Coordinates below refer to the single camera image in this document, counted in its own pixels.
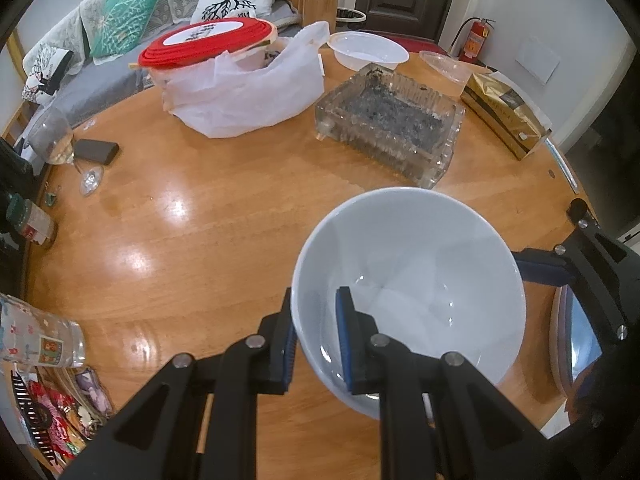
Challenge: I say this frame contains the glass ashtray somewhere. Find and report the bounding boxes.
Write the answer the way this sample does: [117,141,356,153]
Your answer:
[314,67,466,190]

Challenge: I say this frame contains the shallow white plastic bowl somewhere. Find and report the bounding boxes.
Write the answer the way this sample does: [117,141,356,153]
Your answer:
[326,31,410,72]

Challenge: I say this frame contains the wine glass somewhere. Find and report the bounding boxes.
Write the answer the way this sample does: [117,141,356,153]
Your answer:
[26,107,104,197]

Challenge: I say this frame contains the black remote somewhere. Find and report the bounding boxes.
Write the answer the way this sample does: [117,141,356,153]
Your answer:
[72,140,120,166]

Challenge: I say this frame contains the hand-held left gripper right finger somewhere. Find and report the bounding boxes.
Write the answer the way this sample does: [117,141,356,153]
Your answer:
[335,286,551,480]

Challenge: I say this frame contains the grey sofa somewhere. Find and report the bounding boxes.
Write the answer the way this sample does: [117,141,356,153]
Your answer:
[15,0,341,131]

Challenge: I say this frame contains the glass tumbler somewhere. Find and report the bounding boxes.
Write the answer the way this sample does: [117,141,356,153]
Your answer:
[0,292,87,368]

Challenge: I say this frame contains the trash bin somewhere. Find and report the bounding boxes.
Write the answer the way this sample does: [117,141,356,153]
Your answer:
[336,7,368,30]

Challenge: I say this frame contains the teal pillow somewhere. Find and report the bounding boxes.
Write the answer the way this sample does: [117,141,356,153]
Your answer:
[89,0,162,58]

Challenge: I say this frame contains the red doormat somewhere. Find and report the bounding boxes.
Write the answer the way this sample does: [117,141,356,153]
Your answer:
[385,32,448,56]

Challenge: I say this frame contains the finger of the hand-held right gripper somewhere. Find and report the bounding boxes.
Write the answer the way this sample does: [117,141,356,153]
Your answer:
[512,199,640,341]
[550,340,640,441]

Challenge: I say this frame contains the purple plate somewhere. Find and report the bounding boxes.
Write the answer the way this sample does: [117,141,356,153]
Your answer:
[549,284,603,393]

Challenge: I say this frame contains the black kettle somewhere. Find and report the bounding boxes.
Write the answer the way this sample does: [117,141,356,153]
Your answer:
[0,137,40,233]

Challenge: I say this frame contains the green cap bottle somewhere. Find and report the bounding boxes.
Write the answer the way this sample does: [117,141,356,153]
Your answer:
[5,192,58,250]

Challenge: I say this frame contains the colourful snack packets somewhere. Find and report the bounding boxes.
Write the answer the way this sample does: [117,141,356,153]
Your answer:
[5,365,113,461]

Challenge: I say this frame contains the gold packet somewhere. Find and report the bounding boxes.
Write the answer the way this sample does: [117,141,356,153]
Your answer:
[460,71,553,161]

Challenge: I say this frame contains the white wall panel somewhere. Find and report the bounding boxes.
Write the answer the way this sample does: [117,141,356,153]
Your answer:
[515,37,561,86]

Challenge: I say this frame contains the red fire extinguisher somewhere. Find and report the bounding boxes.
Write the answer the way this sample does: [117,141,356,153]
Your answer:
[452,17,496,63]

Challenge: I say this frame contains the white root print pillow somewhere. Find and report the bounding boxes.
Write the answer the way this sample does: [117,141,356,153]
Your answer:
[190,0,282,26]

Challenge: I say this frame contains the white plastic bag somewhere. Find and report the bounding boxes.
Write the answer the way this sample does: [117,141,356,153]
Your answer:
[162,21,331,138]

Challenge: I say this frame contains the red lid food container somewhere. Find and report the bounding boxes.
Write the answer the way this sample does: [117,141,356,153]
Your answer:
[138,16,281,111]

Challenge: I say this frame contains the clear plastic container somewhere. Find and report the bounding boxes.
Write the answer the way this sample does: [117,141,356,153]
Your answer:
[419,50,473,96]

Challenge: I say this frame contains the black tree print pillow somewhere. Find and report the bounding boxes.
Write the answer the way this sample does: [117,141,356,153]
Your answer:
[22,44,76,103]

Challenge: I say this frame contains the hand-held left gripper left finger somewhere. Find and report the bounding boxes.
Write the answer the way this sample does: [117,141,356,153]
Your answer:
[60,287,301,480]

